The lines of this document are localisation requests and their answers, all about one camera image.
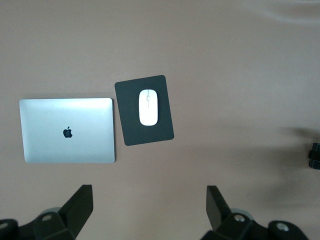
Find silver closed laptop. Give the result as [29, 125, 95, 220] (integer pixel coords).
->
[19, 97, 116, 165]

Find black mouse pad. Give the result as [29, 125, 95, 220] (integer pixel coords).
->
[114, 74, 175, 147]

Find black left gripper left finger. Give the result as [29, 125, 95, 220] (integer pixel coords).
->
[0, 184, 94, 240]

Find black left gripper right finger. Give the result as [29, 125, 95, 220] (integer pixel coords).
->
[206, 185, 311, 240]

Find white computer mouse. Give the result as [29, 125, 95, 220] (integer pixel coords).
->
[138, 88, 159, 127]

